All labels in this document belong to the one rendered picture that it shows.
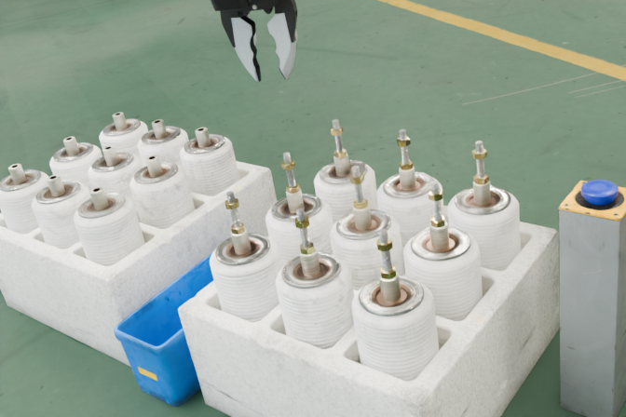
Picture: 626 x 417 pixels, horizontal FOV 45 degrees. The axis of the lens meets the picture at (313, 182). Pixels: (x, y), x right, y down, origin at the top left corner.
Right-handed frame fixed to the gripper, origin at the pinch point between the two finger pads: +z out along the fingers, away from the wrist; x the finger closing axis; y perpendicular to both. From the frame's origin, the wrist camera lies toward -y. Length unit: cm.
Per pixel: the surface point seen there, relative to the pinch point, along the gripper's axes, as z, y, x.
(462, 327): 28.3, -16.9, -24.0
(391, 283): 18.7, -21.2, -16.9
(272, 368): 32.1, -21.0, -0.1
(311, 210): 20.9, -0.7, -2.5
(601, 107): 46, 89, -51
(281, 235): 23.0, -3.9, 1.6
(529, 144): 46, 70, -34
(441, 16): 46, 178, -6
